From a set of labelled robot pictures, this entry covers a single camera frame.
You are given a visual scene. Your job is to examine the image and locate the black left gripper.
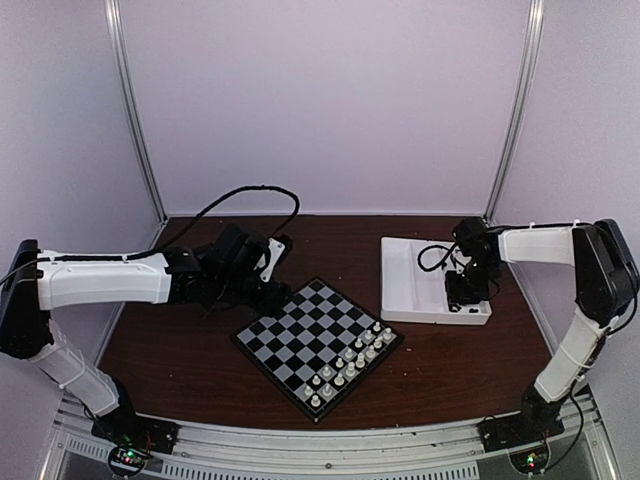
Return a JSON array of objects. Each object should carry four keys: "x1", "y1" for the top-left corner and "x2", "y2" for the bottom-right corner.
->
[{"x1": 214, "y1": 273, "x2": 294, "y2": 318}]

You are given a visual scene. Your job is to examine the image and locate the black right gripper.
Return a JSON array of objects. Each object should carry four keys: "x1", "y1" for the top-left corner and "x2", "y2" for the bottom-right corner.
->
[{"x1": 446, "y1": 258, "x2": 499, "y2": 304}]

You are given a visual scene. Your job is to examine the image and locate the white plastic divided tray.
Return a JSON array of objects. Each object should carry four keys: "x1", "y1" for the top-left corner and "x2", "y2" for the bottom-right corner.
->
[{"x1": 380, "y1": 237, "x2": 492, "y2": 326}]

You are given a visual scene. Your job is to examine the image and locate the black white chessboard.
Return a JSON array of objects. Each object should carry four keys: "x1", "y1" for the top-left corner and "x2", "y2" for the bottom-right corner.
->
[{"x1": 231, "y1": 277, "x2": 404, "y2": 424}]

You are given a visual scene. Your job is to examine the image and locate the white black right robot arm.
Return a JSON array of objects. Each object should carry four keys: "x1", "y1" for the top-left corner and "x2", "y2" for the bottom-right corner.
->
[{"x1": 452, "y1": 217, "x2": 639, "y2": 442}]

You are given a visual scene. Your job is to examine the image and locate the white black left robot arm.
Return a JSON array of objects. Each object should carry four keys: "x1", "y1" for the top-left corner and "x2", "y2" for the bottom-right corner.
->
[{"x1": 1, "y1": 236, "x2": 291, "y2": 444}]

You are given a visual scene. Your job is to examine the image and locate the pile of black chess pieces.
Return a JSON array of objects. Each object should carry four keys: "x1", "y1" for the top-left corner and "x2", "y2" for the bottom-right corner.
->
[{"x1": 449, "y1": 304, "x2": 479, "y2": 315}]

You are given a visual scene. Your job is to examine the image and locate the white chess piece row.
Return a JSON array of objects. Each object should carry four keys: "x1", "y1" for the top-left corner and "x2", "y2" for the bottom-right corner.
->
[{"x1": 296, "y1": 321, "x2": 399, "y2": 413}]

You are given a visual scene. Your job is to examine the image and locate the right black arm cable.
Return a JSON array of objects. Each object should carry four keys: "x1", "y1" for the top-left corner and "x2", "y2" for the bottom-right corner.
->
[{"x1": 417, "y1": 241, "x2": 459, "y2": 274}]

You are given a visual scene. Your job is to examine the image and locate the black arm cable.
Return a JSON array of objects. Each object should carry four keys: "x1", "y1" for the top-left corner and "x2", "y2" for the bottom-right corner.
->
[
  {"x1": 417, "y1": 241, "x2": 459, "y2": 274},
  {"x1": 134, "y1": 184, "x2": 301, "y2": 261}
]

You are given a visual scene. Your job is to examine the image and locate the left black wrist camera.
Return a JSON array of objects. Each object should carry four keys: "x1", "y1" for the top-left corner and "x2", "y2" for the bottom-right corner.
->
[{"x1": 213, "y1": 224, "x2": 268, "y2": 275}]

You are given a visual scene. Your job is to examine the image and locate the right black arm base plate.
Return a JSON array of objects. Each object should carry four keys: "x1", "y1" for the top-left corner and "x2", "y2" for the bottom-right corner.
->
[{"x1": 477, "y1": 391, "x2": 564, "y2": 452}]

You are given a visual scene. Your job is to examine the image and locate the front aluminium rail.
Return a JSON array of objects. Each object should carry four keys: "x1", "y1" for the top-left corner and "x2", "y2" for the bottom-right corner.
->
[{"x1": 35, "y1": 393, "x2": 622, "y2": 479}]

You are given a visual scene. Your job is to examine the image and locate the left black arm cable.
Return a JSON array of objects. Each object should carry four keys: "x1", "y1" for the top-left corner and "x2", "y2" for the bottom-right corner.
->
[{"x1": 134, "y1": 184, "x2": 301, "y2": 261}]

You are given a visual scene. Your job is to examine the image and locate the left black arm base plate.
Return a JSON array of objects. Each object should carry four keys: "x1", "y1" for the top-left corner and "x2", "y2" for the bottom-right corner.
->
[{"x1": 91, "y1": 405, "x2": 179, "y2": 454}]

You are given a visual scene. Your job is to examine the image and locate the right aluminium frame post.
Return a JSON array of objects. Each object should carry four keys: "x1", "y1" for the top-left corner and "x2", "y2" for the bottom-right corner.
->
[{"x1": 483, "y1": 0, "x2": 545, "y2": 223}]

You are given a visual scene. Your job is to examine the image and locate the aluminium frame post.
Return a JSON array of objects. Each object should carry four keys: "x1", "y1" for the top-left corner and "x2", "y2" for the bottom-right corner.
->
[
  {"x1": 483, "y1": 0, "x2": 545, "y2": 223},
  {"x1": 104, "y1": 0, "x2": 167, "y2": 223}
]

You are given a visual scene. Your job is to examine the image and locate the left aluminium frame post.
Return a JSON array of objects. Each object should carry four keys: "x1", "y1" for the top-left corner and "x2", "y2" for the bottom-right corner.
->
[{"x1": 104, "y1": 0, "x2": 167, "y2": 223}]

